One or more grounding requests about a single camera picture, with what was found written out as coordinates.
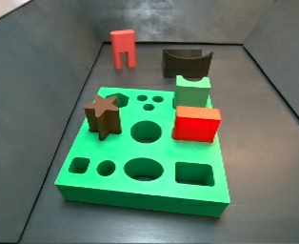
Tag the red two-legged peg block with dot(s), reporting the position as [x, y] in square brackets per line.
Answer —
[124, 45]

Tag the red square block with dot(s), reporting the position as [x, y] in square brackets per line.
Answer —
[196, 124]

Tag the green shape sorter board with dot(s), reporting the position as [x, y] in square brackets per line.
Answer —
[141, 169]

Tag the brown star block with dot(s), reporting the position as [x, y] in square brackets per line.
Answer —
[102, 115]

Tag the green notched block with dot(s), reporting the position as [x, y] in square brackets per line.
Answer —
[191, 92]

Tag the black curved bracket stand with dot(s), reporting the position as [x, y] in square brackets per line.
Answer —
[187, 63]

